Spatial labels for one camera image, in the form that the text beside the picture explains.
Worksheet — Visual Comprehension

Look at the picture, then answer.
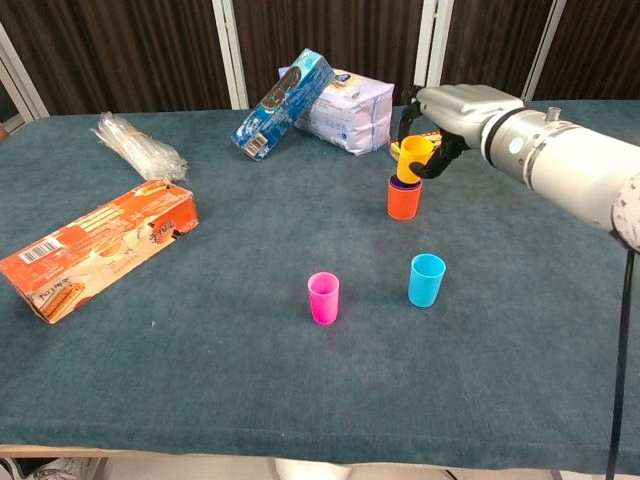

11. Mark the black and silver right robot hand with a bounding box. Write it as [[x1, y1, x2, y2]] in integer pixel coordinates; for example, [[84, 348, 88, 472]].
[[399, 83, 525, 180]]

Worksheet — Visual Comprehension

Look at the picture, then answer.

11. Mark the yellow plastic cup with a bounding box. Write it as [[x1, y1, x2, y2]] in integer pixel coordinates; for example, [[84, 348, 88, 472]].
[[397, 135, 434, 184]]

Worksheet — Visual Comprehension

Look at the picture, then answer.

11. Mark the light blue plastic cup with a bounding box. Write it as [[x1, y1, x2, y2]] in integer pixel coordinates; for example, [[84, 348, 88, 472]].
[[407, 253, 447, 308]]

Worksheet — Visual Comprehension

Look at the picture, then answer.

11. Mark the dark brown screen panel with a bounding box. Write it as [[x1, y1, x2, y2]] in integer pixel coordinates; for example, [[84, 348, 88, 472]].
[[212, 0, 454, 109], [0, 0, 249, 119], [522, 0, 640, 104], [414, 0, 569, 104]]

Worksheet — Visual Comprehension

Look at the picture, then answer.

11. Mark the white lilac tissue pack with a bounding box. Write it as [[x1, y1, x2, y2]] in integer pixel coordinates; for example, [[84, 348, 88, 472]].
[[277, 66, 395, 158]]

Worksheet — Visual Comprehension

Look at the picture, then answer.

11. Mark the orange plastic cup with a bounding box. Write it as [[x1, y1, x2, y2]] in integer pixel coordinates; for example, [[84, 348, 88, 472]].
[[387, 175, 424, 221]]

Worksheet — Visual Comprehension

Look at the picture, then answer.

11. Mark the blue cookie box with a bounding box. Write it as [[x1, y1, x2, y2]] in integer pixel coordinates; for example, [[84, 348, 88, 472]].
[[230, 48, 336, 161]]

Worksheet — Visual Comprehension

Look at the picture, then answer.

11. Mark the pink plastic cup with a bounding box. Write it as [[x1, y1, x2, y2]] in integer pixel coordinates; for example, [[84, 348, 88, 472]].
[[306, 271, 341, 327]]

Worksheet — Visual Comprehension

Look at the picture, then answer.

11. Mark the bundle of clear plastic straws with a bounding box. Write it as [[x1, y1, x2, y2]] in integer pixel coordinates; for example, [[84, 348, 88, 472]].
[[90, 111, 189, 182]]

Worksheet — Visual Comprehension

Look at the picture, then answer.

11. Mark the blue table cloth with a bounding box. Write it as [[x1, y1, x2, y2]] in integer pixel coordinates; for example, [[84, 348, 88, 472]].
[[0, 99, 640, 476]]

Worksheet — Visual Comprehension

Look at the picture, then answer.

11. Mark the orange biscuit box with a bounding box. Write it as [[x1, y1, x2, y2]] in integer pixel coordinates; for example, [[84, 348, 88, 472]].
[[0, 178, 200, 325]]

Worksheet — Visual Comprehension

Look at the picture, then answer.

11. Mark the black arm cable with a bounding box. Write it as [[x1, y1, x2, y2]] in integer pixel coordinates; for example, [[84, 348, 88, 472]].
[[605, 232, 637, 480]]

